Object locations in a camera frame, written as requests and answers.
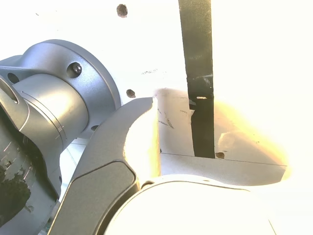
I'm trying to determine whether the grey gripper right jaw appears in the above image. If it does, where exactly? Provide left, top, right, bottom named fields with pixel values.
left=104, top=174, right=278, bottom=235

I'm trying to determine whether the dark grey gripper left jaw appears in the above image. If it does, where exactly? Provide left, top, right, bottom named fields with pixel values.
left=47, top=96, right=161, bottom=235

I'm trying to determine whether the black tape strip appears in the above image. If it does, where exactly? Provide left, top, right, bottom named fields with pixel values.
left=178, top=0, right=215, bottom=159

